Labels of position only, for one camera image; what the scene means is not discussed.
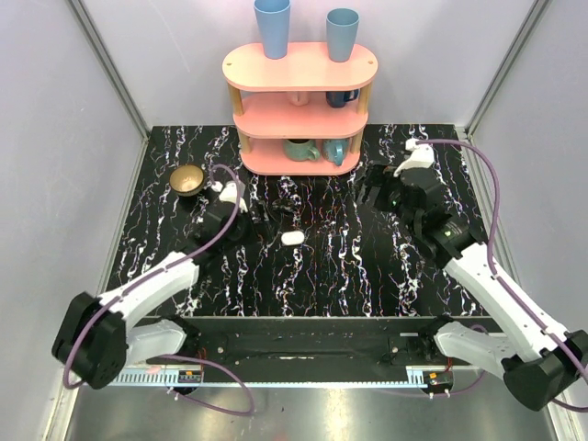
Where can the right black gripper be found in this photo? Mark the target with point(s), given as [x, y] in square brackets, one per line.
[379, 175]

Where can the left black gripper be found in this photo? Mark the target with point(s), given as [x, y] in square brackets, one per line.
[256, 213]

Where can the white oval case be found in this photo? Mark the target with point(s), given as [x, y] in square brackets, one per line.
[292, 238]

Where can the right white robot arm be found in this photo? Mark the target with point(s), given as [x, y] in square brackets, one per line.
[537, 358]

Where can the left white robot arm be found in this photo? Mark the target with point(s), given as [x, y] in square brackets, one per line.
[100, 336]

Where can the light blue ceramic mug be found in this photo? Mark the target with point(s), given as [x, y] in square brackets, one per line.
[334, 150]

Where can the green ceramic mug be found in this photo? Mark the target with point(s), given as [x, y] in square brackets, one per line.
[300, 150]

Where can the dark blue mug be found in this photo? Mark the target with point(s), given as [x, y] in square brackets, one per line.
[340, 98]

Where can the pink three-tier wooden shelf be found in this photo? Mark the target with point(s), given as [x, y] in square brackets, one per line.
[264, 118]

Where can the pink mug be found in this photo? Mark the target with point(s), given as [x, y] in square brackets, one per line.
[298, 98]

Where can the right light blue tumbler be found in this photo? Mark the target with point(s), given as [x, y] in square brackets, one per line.
[341, 30]

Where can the light blue tumbler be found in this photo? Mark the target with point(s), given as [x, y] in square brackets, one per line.
[341, 30]
[272, 17]

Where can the left light blue tumbler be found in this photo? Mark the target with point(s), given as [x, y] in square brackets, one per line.
[272, 17]

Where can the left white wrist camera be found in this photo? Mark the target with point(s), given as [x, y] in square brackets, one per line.
[231, 192]

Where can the black mounting base plate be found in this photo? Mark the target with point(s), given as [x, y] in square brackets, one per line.
[239, 341]

